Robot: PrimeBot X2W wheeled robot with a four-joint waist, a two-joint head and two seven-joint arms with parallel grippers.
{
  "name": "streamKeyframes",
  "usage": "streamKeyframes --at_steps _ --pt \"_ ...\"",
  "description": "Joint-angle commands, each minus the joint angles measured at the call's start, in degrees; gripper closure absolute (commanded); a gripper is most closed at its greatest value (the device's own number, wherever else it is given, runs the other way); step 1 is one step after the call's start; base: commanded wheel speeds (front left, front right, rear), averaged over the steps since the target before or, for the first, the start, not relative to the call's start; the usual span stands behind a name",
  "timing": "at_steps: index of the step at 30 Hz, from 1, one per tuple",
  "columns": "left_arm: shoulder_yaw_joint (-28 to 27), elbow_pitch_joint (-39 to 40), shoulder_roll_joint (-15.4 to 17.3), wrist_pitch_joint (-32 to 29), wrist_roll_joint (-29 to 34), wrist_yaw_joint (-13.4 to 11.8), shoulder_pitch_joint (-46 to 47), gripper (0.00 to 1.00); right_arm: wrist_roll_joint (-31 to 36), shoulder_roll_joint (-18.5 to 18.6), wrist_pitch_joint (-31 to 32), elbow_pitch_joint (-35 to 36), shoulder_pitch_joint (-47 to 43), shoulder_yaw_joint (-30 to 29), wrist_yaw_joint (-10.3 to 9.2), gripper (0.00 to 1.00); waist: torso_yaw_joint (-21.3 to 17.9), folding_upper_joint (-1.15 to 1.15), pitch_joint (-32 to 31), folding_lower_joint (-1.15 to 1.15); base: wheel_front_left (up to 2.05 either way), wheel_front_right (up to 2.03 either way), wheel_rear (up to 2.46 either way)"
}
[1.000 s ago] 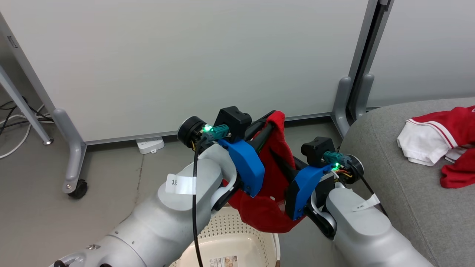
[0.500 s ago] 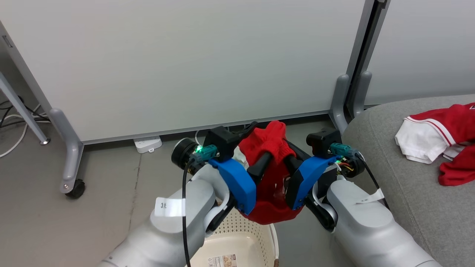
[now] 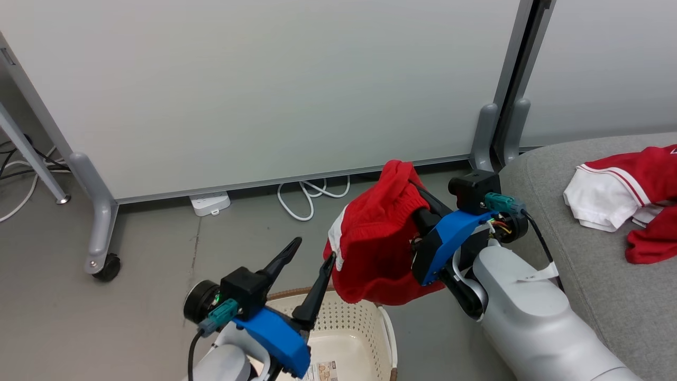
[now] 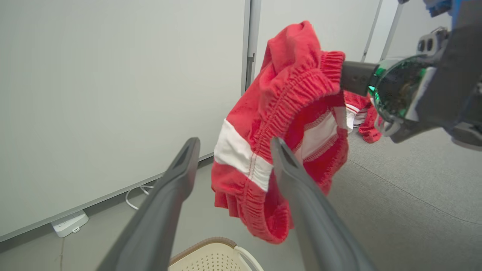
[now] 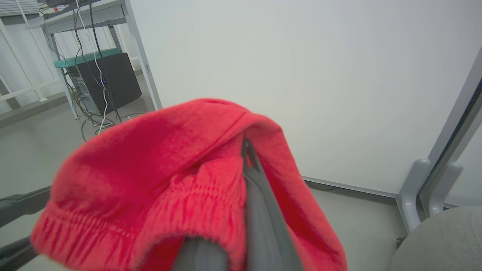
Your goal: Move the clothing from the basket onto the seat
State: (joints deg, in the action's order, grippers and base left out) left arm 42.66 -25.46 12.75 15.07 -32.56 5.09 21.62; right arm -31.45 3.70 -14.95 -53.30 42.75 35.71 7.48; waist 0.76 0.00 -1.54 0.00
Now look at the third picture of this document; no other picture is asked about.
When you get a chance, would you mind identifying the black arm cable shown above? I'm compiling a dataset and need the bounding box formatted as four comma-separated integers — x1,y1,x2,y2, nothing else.
521,210,565,293
187,329,207,381

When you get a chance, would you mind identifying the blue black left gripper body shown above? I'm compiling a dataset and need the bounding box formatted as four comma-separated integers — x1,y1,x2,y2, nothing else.
232,306,313,379

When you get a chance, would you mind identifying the white looped power cable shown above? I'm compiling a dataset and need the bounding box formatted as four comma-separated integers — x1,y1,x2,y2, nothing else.
277,176,351,222

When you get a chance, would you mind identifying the teal camera connector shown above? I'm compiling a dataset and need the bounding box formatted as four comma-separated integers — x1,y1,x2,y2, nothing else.
197,298,240,338
484,192,527,215

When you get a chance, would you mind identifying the cream perforated laundry basket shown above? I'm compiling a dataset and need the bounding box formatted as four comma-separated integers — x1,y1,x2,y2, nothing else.
249,287,398,381

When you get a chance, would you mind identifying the grey partition foot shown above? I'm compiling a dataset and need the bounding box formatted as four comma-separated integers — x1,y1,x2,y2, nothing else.
502,97,531,166
69,152,120,275
470,103,499,173

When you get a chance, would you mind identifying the printed paper basket label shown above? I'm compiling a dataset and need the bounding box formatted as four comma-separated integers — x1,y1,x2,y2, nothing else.
304,361,339,381

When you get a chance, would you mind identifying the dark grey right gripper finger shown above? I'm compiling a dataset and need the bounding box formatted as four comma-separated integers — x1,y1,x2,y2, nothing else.
413,208,441,239
408,180,453,218

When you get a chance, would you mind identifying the large white partition panel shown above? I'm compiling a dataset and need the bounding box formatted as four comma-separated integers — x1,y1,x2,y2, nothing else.
0,0,535,204

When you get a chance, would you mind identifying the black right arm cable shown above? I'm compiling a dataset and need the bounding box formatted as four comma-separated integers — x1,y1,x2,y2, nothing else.
521,210,565,293

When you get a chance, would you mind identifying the grey fabric sofa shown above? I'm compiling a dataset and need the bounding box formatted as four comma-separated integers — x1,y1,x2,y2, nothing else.
497,132,677,381

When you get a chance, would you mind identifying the teal right camera connector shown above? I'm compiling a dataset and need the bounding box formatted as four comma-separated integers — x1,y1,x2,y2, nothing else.
484,192,527,215

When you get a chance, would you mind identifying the red and white number jersey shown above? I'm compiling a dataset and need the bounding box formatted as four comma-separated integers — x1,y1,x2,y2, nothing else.
563,144,677,265

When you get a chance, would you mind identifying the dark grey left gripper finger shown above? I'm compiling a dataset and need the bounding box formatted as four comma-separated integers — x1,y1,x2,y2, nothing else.
292,252,337,331
258,237,303,284

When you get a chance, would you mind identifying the teal left camera connector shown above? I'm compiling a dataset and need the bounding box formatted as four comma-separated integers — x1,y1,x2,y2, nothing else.
197,298,240,338

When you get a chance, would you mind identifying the black caster wheel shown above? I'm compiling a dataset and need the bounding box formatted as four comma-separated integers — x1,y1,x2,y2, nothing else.
93,253,122,282

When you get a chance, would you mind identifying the white power strip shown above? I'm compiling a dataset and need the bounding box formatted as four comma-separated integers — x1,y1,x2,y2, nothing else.
189,192,232,217

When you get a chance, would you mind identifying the white floor cable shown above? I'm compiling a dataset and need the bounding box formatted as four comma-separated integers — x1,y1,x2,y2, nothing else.
0,146,69,223

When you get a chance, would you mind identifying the black floor cable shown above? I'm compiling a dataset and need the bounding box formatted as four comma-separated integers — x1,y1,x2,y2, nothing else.
0,135,69,180

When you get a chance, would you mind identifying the narrow white partition panel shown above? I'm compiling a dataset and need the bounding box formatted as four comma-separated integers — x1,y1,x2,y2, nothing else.
521,0,677,149

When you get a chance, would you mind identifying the red mesh shorts white stripe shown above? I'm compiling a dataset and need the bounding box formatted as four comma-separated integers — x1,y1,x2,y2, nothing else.
324,160,447,306

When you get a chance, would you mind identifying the grey metal table leg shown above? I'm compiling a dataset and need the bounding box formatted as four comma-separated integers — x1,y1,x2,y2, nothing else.
0,101,71,205

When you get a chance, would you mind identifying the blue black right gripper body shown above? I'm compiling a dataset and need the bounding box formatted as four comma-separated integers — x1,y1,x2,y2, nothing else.
411,211,499,287

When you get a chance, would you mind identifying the white flat ribbon cable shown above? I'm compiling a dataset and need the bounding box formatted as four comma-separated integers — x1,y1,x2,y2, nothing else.
516,262,560,283

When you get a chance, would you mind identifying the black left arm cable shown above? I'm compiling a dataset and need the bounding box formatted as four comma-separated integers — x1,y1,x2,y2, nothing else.
187,329,207,381

